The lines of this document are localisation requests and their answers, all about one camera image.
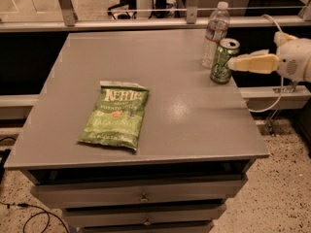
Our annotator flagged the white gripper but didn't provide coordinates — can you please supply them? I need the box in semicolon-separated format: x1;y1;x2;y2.
227;31;311;82

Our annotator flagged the grey drawer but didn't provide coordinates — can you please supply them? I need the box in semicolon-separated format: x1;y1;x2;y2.
63;204;226;227
31;175;248;209

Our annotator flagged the top grey drawer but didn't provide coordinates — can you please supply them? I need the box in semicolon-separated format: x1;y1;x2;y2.
31;175;248;209

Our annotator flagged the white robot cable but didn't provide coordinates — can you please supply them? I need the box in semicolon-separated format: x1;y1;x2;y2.
248;14;288;114

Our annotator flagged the black floor cable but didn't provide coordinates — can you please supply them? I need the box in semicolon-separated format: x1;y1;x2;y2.
0;201;71;233

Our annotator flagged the metal window railing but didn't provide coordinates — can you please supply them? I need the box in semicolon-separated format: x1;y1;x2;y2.
0;0;310;33

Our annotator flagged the green soda can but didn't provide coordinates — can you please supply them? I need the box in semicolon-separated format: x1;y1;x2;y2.
210;38;240;84

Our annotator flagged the green Kettle chips bag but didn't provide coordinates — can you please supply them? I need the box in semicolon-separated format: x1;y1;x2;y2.
79;81;149;150

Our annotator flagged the clear plastic water bottle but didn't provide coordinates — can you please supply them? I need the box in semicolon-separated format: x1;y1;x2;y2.
201;1;230;69

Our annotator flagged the grey drawer cabinet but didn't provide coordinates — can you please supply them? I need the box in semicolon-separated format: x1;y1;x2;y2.
6;29;268;233

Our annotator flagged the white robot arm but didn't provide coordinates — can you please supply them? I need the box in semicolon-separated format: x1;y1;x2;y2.
228;31;311;83

